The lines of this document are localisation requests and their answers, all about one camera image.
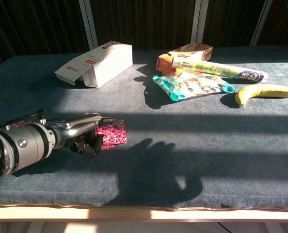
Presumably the dark left robot hand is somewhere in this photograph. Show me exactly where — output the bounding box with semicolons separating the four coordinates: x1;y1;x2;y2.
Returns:
47;113;122;159

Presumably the white cardboard box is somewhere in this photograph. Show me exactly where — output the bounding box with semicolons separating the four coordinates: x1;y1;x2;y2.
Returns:
54;40;134;88

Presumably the blue-grey table mat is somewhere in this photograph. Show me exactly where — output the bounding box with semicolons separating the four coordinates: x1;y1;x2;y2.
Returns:
0;45;288;211

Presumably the orange cardboard box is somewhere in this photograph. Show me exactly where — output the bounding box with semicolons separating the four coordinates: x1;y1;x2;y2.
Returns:
156;41;214;74

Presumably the teal snack bag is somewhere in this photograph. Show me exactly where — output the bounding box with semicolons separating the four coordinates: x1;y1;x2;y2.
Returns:
152;71;236;102

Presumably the plastic wrap roll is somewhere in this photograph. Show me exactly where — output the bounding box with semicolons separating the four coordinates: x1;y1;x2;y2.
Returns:
171;57;269;84

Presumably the yellow banana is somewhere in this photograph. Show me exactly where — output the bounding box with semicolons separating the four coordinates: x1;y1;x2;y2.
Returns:
235;83;288;108

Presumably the white window frame post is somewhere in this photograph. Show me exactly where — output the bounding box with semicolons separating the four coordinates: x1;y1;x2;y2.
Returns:
250;0;272;47
191;0;207;44
78;0;99;50

